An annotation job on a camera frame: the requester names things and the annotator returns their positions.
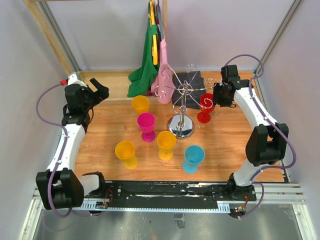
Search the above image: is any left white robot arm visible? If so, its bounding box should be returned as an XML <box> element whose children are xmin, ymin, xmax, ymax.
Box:
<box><xmin>35</xmin><ymin>72</ymin><xmax>109</xmax><ymax>217</ymax></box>

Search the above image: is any cyan plastic wine glass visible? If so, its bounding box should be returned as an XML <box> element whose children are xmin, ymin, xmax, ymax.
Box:
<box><xmin>182</xmin><ymin>145</ymin><xmax>205</xmax><ymax>174</ymax></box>

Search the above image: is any red plastic wine glass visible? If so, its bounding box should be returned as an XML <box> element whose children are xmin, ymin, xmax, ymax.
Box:
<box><xmin>197</xmin><ymin>93</ymin><xmax>216</xmax><ymax>124</ymax></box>

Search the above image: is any green hanging shirt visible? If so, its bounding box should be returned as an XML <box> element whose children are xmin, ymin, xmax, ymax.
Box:
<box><xmin>127</xmin><ymin>2</ymin><xmax>159</xmax><ymax>98</ymax></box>

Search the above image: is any yellow wine glass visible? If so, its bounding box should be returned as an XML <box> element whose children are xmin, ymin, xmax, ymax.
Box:
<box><xmin>131</xmin><ymin>95</ymin><xmax>150</xmax><ymax>115</ymax></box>
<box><xmin>115</xmin><ymin>140</ymin><xmax>139</xmax><ymax>170</ymax></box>
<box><xmin>156</xmin><ymin>131</ymin><xmax>177</xmax><ymax>161</ymax></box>

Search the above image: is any wooden clothes rack frame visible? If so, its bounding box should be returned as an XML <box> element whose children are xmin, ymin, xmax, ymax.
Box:
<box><xmin>22</xmin><ymin>0</ymin><xmax>169</xmax><ymax>106</ymax></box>

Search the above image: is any magenta plastic wine glass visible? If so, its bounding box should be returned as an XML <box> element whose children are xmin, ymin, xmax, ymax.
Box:
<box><xmin>137</xmin><ymin>112</ymin><xmax>156</xmax><ymax>143</ymax></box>

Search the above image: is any yellow clothes hanger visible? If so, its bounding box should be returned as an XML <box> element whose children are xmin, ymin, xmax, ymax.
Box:
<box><xmin>148</xmin><ymin>0</ymin><xmax>158</xmax><ymax>66</ymax></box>

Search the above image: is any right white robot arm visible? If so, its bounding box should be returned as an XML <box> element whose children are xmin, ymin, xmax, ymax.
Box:
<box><xmin>212</xmin><ymin>64</ymin><xmax>289</xmax><ymax>200</ymax></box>

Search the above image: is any aluminium frame rail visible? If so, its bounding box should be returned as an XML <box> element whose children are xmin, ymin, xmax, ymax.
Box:
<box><xmin>18</xmin><ymin>183</ymin><xmax>311</xmax><ymax>240</ymax></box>

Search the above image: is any grey clothes hanger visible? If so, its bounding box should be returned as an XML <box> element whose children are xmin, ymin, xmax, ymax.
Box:
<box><xmin>154</xmin><ymin>0</ymin><xmax>165</xmax><ymax>41</ymax></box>

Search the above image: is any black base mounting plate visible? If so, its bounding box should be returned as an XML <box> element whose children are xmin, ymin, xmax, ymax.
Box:
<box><xmin>81</xmin><ymin>180</ymin><xmax>257</xmax><ymax>213</ymax></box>

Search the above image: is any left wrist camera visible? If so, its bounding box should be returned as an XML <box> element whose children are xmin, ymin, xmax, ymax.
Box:
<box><xmin>67</xmin><ymin>72</ymin><xmax>88</xmax><ymax>88</ymax></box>

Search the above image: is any pink hanging shirt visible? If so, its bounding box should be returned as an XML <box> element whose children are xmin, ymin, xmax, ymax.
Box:
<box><xmin>150</xmin><ymin>38</ymin><xmax>176</xmax><ymax>104</ymax></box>

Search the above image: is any chrome wine glass rack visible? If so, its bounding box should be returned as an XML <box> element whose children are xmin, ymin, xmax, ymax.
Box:
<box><xmin>166</xmin><ymin>64</ymin><xmax>217</xmax><ymax>140</ymax></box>

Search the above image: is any dark grey folded cloth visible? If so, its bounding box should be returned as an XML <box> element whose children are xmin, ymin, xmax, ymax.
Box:
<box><xmin>171</xmin><ymin>70</ymin><xmax>207</xmax><ymax>109</ymax></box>

